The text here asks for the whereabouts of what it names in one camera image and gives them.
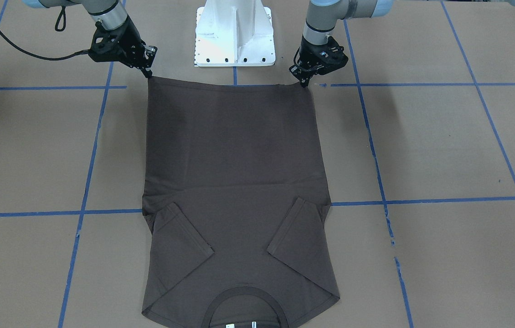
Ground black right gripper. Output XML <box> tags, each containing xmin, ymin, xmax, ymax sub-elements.
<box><xmin>88</xmin><ymin>18</ymin><xmax>158</xmax><ymax>79</ymax></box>

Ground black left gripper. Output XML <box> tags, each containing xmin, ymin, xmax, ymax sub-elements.
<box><xmin>289</xmin><ymin>36</ymin><xmax>349</xmax><ymax>88</ymax></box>

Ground dark brown t-shirt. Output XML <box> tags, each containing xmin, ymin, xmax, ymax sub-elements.
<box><xmin>142</xmin><ymin>77</ymin><xmax>340</xmax><ymax>328</ymax></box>

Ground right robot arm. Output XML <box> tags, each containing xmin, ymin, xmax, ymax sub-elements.
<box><xmin>24</xmin><ymin>0</ymin><xmax>157</xmax><ymax>78</ymax></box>

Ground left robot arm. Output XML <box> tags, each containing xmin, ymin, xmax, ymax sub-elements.
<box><xmin>288</xmin><ymin>0</ymin><xmax>394</xmax><ymax>88</ymax></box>

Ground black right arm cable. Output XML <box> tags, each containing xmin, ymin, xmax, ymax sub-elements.
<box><xmin>0</xmin><ymin>0</ymin><xmax>92</xmax><ymax>61</ymax></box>

